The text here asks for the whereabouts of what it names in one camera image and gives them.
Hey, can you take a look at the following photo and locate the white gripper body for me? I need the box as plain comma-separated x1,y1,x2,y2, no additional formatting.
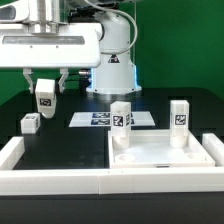
0,23,102,68

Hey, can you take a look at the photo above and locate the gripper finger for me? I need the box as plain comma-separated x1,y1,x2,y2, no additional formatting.
58,68,69,92
23,68,34,94

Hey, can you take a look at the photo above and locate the white square tabletop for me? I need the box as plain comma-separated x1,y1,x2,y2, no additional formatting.
108,129,215,168

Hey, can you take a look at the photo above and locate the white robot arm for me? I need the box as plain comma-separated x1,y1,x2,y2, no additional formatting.
0,0,141,95

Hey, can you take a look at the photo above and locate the white U-shaped obstacle fence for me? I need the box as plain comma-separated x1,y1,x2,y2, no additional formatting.
0,137,224,196

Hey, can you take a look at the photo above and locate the black cable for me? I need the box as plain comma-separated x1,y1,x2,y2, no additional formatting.
65,69,92,84

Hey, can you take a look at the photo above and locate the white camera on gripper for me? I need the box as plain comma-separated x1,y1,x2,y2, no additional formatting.
0,0,29,23

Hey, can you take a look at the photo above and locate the white marker base plate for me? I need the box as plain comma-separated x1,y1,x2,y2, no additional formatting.
69,111,155,127

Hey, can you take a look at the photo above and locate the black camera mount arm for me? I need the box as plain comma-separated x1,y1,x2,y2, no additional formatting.
68,0,117,21

